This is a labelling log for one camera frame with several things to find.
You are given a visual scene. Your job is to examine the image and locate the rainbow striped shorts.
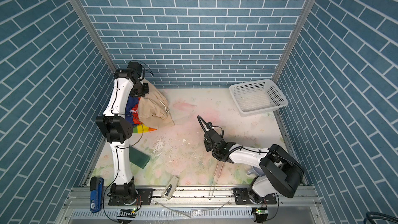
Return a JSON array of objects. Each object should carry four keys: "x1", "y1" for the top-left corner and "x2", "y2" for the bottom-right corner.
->
[{"x1": 124, "y1": 96, "x2": 156, "y2": 133}]

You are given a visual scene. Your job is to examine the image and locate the beige shorts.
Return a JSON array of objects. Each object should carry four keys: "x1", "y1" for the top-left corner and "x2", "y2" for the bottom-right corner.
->
[{"x1": 138, "y1": 79, "x2": 175, "y2": 129}]

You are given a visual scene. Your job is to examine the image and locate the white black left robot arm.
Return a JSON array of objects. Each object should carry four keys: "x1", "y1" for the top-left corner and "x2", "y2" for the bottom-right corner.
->
[{"x1": 95, "y1": 61, "x2": 149, "y2": 196}]

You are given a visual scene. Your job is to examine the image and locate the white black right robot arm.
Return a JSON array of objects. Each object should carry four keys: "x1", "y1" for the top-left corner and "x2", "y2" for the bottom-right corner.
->
[{"x1": 204, "y1": 129, "x2": 305, "y2": 202}]

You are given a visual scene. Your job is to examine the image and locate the lavender bowl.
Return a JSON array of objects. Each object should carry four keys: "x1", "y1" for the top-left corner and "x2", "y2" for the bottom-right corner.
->
[{"x1": 247, "y1": 167, "x2": 265, "y2": 177}]

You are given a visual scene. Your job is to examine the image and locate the white plastic laundry basket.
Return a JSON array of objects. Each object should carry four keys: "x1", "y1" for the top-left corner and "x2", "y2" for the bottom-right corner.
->
[{"x1": 229, "y1": 79, "x2": 289, "y2": 117}]

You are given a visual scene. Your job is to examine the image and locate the dark green rectangular block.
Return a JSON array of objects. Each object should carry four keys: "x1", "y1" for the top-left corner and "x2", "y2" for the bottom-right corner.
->
[{"x1": 129, "y1": 147, "x2": 151, "y2": 169}]

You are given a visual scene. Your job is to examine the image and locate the blue handheld tool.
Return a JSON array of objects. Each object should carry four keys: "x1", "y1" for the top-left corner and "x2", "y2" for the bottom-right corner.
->
[{"x1": 90, "y1": 176, "x2": 104, "y2": 213}]

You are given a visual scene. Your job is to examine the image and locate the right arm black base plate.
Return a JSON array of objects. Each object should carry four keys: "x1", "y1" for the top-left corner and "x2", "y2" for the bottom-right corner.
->
[{"x1": 232, "y1": 187, "x2": 277, "y2": 205}]

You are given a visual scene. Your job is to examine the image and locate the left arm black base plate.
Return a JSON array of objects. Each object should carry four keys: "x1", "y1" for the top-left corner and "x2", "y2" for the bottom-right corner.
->
[{"x1": 107, "y1": 188, "x2": 153, "y2": 206}]

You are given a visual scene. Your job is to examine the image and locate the aluminium front rail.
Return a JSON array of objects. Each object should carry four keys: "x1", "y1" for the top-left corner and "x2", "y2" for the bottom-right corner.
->
[{"x1": 62, "y1": 184, "x2": 321, "y2": 209}]

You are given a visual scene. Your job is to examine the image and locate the black cable bundle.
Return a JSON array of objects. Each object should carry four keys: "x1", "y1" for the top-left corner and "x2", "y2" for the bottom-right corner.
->
[{"x1": 363, "y1": 211, "x2": 398, "y2": 224}]

